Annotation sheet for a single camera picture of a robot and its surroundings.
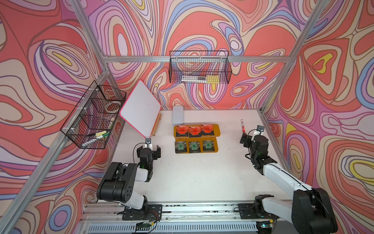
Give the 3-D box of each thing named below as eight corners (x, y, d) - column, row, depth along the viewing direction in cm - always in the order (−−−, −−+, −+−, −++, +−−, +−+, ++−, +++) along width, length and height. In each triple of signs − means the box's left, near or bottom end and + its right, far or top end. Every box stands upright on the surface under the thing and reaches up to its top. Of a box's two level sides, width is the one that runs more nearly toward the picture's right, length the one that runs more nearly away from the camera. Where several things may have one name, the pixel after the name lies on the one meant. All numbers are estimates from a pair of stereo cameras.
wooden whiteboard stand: (153, 136, 106) (151, 132, 102) (160, 116, 118) (159, 112, 114) (155, 136, 106) (154, 132, 102) (162, 117, 118) (161, 112, 114)
